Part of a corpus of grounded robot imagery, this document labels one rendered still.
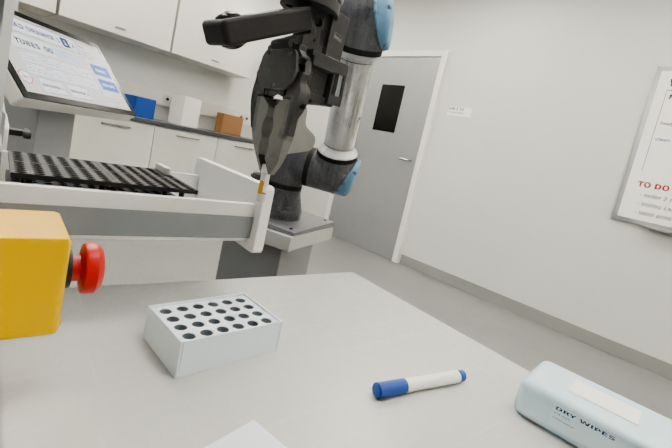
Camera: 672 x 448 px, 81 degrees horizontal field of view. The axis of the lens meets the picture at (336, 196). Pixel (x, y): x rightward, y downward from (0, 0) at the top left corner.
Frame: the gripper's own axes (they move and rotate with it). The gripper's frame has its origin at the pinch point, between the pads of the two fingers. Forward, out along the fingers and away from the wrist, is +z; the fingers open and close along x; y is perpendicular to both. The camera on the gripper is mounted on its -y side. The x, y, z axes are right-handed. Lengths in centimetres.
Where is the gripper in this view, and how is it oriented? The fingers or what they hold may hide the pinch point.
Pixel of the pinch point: (263, 162)
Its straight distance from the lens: 48.8
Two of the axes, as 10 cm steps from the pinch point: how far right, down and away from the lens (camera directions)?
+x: -7.0, -2.3, 6.8
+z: -2.2, 9.7, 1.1
